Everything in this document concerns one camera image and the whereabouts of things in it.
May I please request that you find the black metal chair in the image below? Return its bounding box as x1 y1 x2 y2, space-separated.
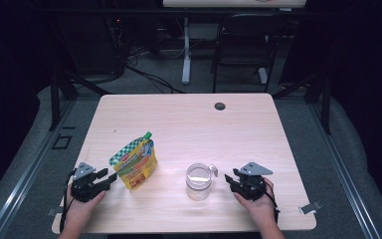
211 13 291 94

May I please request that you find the metal floor rail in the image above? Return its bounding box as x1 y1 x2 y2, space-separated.
306 99 382 239
0 99 78 239

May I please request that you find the person's left hand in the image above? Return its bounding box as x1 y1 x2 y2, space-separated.
65 185 107 222

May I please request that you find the yellow spout pouch green cap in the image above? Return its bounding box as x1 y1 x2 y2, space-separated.
108 131 158 191

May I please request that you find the clear glass cup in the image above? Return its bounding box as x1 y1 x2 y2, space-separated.
185 162 219 201

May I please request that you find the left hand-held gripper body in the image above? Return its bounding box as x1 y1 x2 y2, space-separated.
71 161 109 203

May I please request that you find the black floor cable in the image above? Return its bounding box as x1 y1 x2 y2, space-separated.
125 64 185 95

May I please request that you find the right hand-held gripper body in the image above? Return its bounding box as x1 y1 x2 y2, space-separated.
233 161 275 202

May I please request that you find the person's right hand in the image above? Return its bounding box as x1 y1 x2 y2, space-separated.
233 178 277 220

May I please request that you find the black metal stand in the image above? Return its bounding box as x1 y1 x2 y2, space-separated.
48 71 110 131
272 71 332 135

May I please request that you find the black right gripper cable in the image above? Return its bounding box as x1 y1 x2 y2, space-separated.
263 181 281 224

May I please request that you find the white desk leg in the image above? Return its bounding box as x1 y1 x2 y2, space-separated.
258 68 269 85
181 17 192 85

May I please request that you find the grey tape piece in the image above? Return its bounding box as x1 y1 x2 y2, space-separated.
47 206 72 216
297 201 322 215

